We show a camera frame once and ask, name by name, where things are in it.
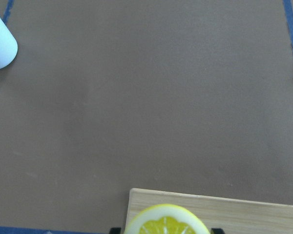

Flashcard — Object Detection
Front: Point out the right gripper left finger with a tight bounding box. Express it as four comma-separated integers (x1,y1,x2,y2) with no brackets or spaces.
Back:
109,227,122,234

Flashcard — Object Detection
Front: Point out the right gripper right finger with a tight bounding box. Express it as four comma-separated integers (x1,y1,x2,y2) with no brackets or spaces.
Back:
210,228,222,234

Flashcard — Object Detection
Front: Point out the light blue cup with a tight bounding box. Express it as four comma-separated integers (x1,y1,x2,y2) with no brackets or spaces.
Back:
0,18,18,69

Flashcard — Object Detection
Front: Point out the wooden cutting board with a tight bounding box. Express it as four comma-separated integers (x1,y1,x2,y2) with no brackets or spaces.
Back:
126,188,293,234

